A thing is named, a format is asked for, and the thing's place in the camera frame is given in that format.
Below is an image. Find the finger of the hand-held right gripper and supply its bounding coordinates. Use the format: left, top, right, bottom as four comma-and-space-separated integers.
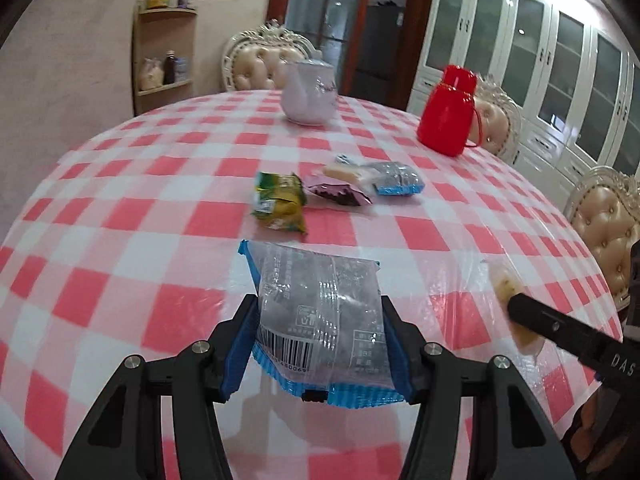
507, 293, 602, 369

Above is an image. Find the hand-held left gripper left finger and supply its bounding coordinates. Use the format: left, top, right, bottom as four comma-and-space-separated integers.
54, 293, 261, 480

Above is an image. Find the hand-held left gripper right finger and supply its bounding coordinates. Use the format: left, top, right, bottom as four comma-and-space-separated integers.
381, 295, 579, 480

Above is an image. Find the small clear snack packet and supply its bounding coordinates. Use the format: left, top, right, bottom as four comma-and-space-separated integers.
481, 259, 546, 361

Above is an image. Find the clear grey blue-edged snack packet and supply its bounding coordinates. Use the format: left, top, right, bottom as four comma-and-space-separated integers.
370, 161, 425, 197
237, 239, 407, 409

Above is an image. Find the white carved tufted chair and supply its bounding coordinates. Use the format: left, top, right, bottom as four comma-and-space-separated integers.
469, 74, 524, 162
564, 167, 640, 312
222, 20, 322, 94

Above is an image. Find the pink white checkered tablecloth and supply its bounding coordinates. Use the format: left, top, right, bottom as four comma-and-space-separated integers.
0, 89, 624, 480

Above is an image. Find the green yellow snack packet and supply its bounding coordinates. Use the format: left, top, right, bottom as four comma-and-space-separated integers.
250, 171, 309, 235

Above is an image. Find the purple snack packet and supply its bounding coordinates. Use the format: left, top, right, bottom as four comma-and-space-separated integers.
304, 175, 375, 209

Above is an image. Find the white rice cracker packet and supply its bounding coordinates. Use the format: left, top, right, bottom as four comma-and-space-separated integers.
322, 155, 379, 185

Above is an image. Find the red thermos jug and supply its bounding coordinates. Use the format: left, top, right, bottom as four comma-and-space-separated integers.
416, 64, 489, 157

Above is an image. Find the white glass-door cabinet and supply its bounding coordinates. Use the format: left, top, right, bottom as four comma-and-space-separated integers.
406, 0, 640, 211

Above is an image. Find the white floral teapot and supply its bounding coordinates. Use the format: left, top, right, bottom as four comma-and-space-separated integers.
280, 51, 337, 127

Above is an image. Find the wooden corner shelf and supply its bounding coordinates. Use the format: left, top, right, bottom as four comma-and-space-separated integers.
132, 7, 199, 117

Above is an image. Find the clear bag on shelf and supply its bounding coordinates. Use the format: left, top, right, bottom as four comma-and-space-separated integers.
139, 57, 165, 92

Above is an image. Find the dark wooden glass door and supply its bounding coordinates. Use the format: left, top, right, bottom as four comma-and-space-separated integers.
274, 0, 437, 111

